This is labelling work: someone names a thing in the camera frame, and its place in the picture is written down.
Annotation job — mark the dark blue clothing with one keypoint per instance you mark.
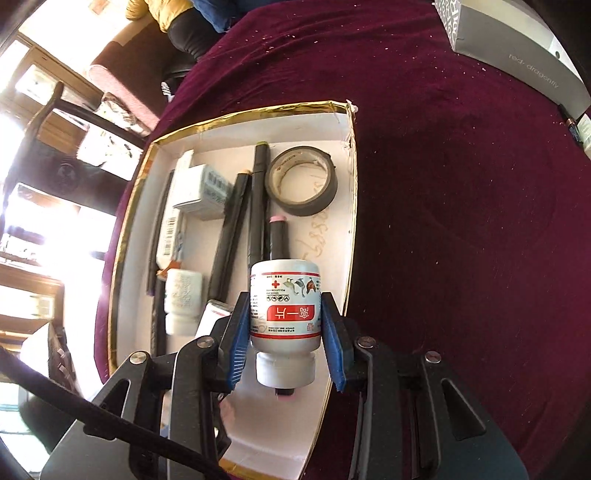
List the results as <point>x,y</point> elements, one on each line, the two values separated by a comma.
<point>221,11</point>

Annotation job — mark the black tape roll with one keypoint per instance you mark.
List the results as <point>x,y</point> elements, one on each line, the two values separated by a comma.
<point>305,206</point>

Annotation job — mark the white long medicine carton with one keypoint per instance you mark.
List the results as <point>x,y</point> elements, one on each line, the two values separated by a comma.
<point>171,230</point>

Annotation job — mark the long grey cardboard box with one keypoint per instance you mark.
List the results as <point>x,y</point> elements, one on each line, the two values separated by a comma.
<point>508,41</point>

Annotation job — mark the black marker pink cap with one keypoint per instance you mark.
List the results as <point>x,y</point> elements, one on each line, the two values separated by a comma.
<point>278,240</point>

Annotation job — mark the blue white medicine box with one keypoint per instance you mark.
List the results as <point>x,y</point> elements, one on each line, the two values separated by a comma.
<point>205,194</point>

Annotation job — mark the small white bottle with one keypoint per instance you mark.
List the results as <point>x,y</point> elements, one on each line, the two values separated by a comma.
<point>182,300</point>

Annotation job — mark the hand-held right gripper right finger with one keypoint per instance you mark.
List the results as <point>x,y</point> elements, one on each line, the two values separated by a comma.
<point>333,350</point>

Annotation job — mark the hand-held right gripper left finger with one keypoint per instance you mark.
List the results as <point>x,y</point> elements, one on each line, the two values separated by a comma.
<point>238,341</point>

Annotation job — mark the black chair frame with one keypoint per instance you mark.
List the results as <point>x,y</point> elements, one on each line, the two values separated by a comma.
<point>60,106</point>

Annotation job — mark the black marker yellow cap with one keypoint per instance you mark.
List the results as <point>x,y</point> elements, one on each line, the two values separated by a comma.
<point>258,207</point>

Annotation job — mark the pink brown sofa armrest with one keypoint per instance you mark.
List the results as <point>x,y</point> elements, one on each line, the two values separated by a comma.
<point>124,83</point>

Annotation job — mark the yellow jacket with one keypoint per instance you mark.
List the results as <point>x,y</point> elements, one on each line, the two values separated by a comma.
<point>161,11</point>

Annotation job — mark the white bottle red label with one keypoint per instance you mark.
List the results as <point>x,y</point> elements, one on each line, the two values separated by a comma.
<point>284,323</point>

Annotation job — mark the black marker purple cap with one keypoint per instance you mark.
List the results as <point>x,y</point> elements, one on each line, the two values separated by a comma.
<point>159,230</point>

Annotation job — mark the black marker gold cap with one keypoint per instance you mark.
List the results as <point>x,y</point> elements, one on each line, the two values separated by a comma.
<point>228,240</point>

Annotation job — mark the gold-rimmed cardboard box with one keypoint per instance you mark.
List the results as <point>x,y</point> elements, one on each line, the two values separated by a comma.
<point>323,258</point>

